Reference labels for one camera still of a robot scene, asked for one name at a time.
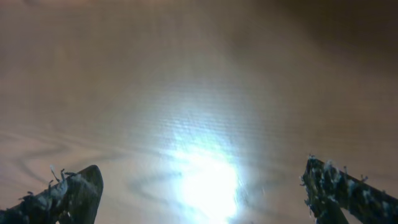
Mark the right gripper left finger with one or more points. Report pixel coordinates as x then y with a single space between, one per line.
73 199

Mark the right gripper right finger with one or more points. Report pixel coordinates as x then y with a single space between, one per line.
330 190

